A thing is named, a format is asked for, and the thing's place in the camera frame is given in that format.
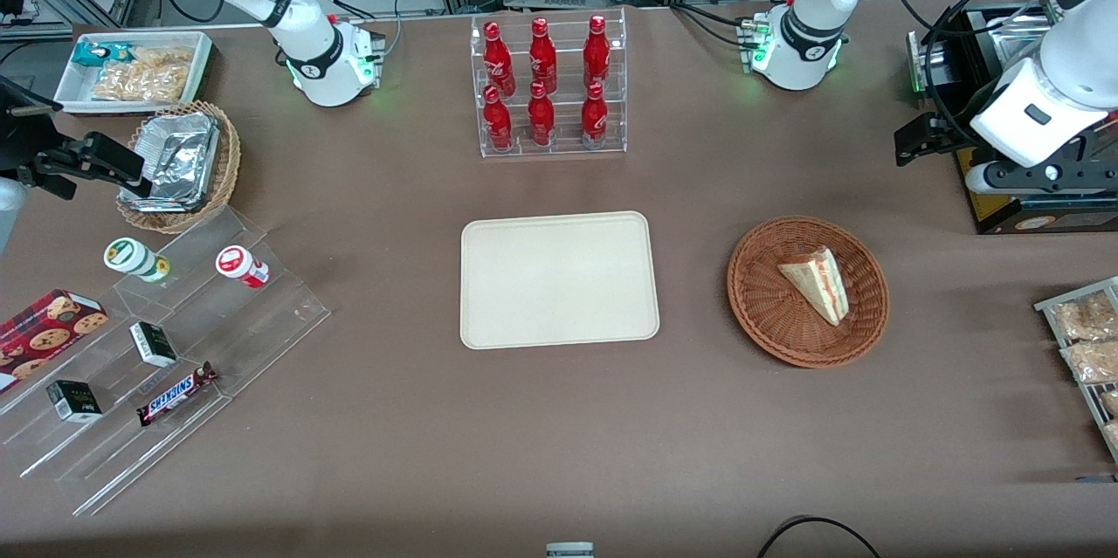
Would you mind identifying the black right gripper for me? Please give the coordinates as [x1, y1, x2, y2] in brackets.
[0, 76, 149, 201]

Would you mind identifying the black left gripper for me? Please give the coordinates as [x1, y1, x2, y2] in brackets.
[894, 111, 977, 168]

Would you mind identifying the triangular sandwich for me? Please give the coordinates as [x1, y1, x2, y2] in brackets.
[777, 246, 850, 327]

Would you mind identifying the white rectangular snack tray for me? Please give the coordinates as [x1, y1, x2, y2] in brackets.
[52, 31, 215, 115]

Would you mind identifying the light tan wicker basket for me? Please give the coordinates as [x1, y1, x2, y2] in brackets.
[116, 100, 242, 235]

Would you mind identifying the brown wicker basket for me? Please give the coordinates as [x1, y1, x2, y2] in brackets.
[727, 216, 891, 369]

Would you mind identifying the beige plastic tray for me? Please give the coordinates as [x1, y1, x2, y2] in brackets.
[460, 210, 660, 351]

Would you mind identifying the silver device with green light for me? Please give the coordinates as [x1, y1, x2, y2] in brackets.
[905, 28, 957, 96]

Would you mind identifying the green lid white cup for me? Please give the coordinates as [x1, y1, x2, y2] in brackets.
[103, 238, 171, 284]

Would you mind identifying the aluminium foil container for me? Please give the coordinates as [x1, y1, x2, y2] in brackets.
[121, 111, 221, 211]

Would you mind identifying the clear bag of crackers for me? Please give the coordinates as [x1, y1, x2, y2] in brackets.
[92, 60, 189, 103]
[131, 45, 193, 72]

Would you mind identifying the teal snack packet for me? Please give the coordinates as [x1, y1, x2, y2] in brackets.
[72, 41, 136, 68]

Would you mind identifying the steel warmer pan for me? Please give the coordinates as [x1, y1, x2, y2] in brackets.
[985, 12, 1062, 63]

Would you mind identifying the red plaid cookie box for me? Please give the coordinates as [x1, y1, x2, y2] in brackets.
[0, 288, 110, 393]

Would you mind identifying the black food warmer cabinet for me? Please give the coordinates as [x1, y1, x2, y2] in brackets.
[908, 3, 1118, 236]

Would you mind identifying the red lid white cup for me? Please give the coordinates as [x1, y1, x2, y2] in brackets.
[216, 245, 271, 289]

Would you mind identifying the small black carton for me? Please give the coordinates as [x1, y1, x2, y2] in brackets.
[129, 321, 178, 369]
[45, 380, 104, 424]

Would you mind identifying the clear acrylic stepped display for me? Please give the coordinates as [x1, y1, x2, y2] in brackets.
[0, 207, 331, 517]

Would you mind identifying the Snickers chocolate bar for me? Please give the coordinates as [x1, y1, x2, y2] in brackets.
[136, 362, 218, 428]

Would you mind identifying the red cola bottle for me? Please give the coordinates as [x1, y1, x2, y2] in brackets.
[581, 82, 609, 148]
[528, 17, 558, 94]
[528, 81, 556, 147]
[583, 14, 611, 92]
[483, 85, 514, 150]
[483, 20, 516, 98]

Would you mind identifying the clear acrylic bottle rack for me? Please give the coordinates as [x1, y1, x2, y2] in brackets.
[470, 8, 628, 159]

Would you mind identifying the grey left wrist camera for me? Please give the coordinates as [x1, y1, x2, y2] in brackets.
[965, 158, 1118, 195]

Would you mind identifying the metal wire snack tray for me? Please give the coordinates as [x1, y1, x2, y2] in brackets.
[1033, 277, 1118, 465]

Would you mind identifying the black cable loop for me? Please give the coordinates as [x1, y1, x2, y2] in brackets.
[756, 515, 883, 558]

